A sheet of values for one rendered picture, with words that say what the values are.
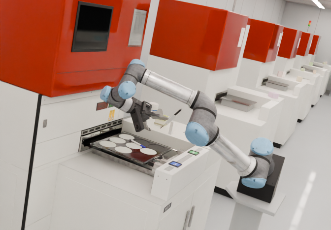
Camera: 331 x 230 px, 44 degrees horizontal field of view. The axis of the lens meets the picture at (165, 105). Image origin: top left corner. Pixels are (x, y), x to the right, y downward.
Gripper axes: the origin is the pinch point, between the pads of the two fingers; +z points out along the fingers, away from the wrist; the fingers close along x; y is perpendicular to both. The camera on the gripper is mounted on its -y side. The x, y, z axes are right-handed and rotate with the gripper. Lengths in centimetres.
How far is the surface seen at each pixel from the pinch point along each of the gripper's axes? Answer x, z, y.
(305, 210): 84, 258, 66
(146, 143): 38.8, 19.6, 15.8
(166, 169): 2.9, 9.0, -20.5
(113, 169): 36.8, -1.8, -12.0
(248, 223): 3, 70, -29
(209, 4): 217, 243, 513
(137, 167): 31.2, 10.1, -7.9
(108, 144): 42.6, -4.6, 5.3
